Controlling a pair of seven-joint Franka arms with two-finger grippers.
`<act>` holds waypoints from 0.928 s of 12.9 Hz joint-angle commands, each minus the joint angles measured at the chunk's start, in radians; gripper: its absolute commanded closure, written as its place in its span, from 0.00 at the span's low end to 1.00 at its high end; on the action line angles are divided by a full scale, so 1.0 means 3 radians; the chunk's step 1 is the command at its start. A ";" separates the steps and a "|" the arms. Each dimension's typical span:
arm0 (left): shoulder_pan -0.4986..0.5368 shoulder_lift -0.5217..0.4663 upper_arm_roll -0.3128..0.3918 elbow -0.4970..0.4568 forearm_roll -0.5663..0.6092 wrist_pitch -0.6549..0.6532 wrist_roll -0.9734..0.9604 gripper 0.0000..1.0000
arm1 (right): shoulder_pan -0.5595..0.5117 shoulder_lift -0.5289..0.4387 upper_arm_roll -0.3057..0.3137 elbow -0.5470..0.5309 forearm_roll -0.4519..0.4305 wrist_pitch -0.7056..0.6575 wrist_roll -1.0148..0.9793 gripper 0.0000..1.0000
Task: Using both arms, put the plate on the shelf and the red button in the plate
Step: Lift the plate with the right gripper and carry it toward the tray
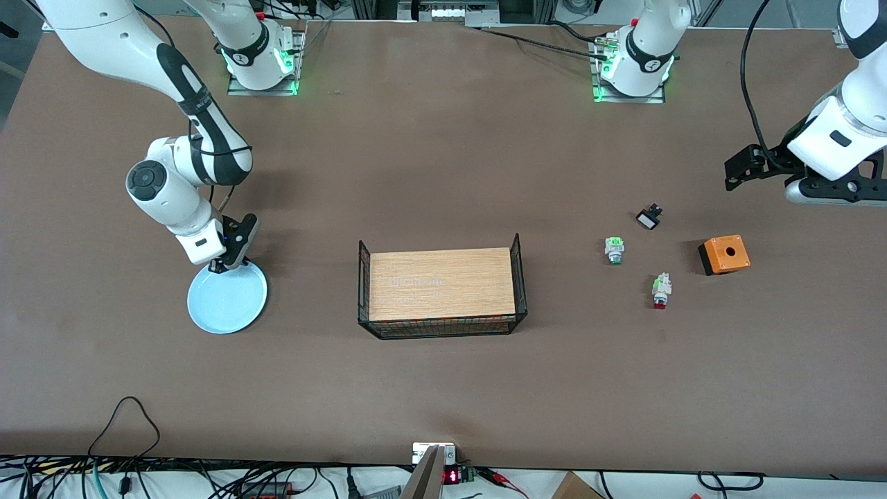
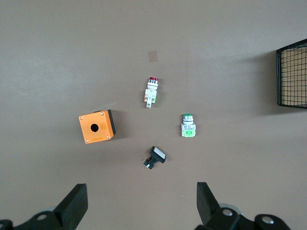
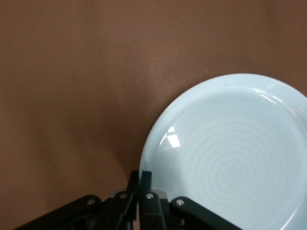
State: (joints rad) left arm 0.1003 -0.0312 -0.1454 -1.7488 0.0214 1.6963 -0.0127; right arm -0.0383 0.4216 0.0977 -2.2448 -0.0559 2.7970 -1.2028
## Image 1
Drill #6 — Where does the light blue round plate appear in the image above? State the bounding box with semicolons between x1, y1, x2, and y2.
187;260;269;335

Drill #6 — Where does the light wooden board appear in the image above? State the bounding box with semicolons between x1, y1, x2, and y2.
369;247;517;323

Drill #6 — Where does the black and orange power strip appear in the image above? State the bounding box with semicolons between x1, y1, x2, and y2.
238;481;297;499

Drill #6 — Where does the brown cardboard piece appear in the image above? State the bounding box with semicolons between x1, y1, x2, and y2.
551;471;605;499

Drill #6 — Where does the red clip lead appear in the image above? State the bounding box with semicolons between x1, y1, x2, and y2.
475;466;531;499

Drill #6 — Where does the orange button enclosure box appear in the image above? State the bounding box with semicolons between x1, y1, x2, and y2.
698;235;751;277

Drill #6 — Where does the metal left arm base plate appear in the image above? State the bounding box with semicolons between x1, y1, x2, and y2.
590;33;668;105

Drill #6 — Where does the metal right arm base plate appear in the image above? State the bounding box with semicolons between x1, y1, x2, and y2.
227;28;306;97

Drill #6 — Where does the black looped cable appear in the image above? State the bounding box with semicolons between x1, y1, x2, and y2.
88;396;161;496

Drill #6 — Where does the black wire mesh basket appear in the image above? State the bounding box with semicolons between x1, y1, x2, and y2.
358;234;528;340

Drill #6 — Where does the black cable across table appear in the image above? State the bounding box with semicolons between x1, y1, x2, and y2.
477;21;612;60

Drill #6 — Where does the silver metal bracket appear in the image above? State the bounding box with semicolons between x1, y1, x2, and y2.
412;442;457;466

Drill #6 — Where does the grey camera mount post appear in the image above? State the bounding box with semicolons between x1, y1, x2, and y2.
400;446;445;499

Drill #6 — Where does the black coiled cable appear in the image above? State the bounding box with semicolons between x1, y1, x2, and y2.
696;471;767;493

